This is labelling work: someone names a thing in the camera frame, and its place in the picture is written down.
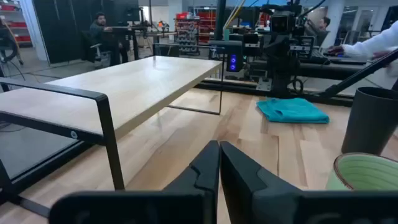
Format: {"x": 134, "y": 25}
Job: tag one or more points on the teal folded cloth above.
{"x": 292, "y": 110}

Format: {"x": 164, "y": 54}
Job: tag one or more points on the black folding partition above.
{"x": 62, "y": 28}

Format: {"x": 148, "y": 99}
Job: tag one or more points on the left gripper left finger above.
{"x": 205, "y": 174}

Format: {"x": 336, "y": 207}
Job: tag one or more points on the red parts bin rack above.
{"x": 196, "y": 29}

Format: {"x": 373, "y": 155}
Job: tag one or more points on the wooden shelf with black frame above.
{"x": 124, "y": 87}

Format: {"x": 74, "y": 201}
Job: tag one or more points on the person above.
{"x": 101, "y": 32}
{"x": 321, "y": 28}
{"x": 370, "y": 45}

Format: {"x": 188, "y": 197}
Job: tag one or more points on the green ceramic mug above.
{"x": 363, "y": 172}

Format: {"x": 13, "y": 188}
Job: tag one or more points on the red storage shelf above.
{"x": 15, "y": 25}

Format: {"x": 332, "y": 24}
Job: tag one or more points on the black diagonal frame strut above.
{"x": 360, "y": 74}

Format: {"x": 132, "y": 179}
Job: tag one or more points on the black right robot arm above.
{"x": 284, "y": 56}

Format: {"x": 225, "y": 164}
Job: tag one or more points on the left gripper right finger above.
{"x": 245, "y": 189}

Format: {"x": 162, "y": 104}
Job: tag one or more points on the black office chair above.
{"x": 91, "y": 49}

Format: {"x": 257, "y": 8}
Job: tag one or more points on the computer tower with blue lights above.
{"x": 234, "y": 59}

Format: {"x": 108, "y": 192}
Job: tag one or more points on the tall black cup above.
{"x": 371, "y": 121}

